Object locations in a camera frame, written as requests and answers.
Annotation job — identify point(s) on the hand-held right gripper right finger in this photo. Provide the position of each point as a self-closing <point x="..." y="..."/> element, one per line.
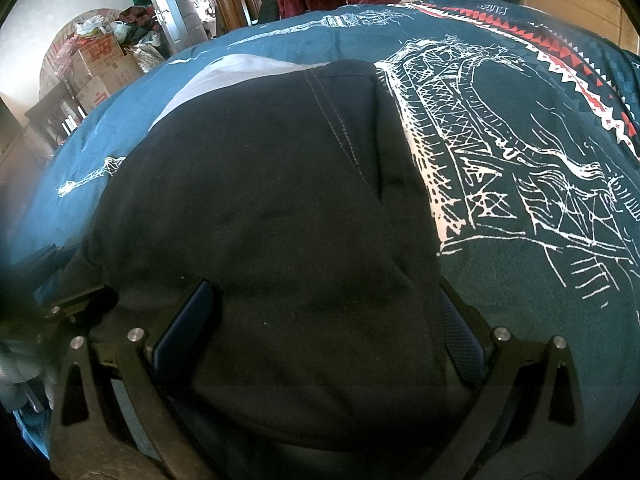
<point x="462" y="335"/>

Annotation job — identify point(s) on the grey door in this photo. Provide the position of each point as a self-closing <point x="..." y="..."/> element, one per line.
<point x="162" y="5"/>

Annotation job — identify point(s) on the navy and grey work jacket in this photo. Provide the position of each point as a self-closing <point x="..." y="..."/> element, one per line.
<point x="280" y="240"/>

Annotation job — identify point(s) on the round pink board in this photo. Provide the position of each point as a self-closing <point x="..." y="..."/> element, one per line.
<point x="57" y="45"/>

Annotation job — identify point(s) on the white plastic bag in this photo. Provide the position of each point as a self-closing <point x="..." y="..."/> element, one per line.
<point x="91" y="25"/>

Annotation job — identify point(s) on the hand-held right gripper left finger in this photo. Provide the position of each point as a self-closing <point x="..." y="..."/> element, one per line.
<point x="182" y="330"/>

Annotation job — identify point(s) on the person's left hand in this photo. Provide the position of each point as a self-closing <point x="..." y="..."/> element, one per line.
<point x="25" y="375"/>

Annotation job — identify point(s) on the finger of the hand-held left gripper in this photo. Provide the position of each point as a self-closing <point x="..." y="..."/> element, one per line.
<point x="85" y="307"/>

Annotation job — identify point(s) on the blue printed blanket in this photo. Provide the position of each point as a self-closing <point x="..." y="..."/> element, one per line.
<point x="525" y="160"/>

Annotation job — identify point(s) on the cardboard box with red print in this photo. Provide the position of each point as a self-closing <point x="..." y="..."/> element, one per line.
<point x="102" y="52"/>
<point x="107" y="85"/>

